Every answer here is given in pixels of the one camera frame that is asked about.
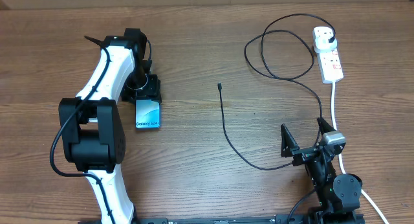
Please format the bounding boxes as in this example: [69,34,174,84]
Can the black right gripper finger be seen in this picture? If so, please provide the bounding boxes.
[281,124,300,157]
[317,117,335,134]

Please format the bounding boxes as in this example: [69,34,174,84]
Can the blue Galaxy smartphone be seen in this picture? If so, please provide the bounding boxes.
[135,100,161,129]

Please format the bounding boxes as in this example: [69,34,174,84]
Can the black USB charging cable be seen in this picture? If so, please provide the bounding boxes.
[217,13,336,172]

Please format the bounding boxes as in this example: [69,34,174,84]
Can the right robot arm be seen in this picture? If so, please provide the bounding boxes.
[275,117,365,223]

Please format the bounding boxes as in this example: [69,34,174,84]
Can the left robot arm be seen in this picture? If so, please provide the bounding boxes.
[50,28,162,223]

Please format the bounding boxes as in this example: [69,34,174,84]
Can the white power strip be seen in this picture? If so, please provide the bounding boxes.
[312,26,344,85]

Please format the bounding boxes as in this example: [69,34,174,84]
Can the white power strip cord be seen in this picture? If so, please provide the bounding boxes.
[330,82,390,224]

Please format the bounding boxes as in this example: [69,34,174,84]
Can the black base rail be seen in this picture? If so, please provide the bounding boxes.
[77,213,366,224]

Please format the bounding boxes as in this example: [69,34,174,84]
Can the white wall charger plug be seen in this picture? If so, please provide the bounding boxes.
[314,37,338,54]

